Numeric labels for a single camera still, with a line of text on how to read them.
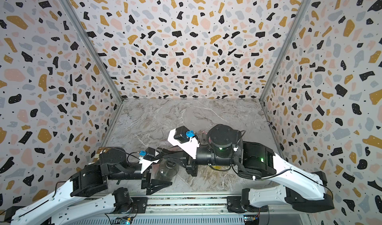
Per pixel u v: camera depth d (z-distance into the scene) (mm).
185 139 344
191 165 365
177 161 426
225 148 319
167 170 460
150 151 467
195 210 732
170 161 444
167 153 420
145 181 474
